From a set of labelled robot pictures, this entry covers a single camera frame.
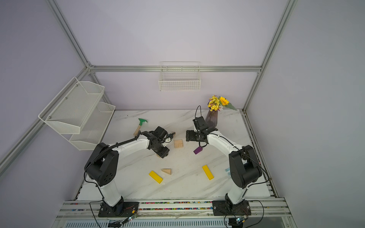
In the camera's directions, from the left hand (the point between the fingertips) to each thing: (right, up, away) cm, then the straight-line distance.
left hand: (162, 152), depth 92 cm
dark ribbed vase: (+34, +23, +7) cm, 42 cm away
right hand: (+21, +10, +1) cm, 23 cm away
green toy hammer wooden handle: (-20, +21, +18) cm, 34 cm away
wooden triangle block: (+4, -10, -5) cm, 12 cm away
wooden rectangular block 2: (+10, +4, +6) cm, 12 cm away
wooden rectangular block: (+10, +7, +9) cm, 15 cm away
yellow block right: (+29, -11, -6) cm, 32 cm away
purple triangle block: (+24, +1, +4) cm, 24 cm away
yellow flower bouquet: (+35, +32, -3) cm, 48 cm away
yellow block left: (-3, -13, -8) cm, 15 cm away
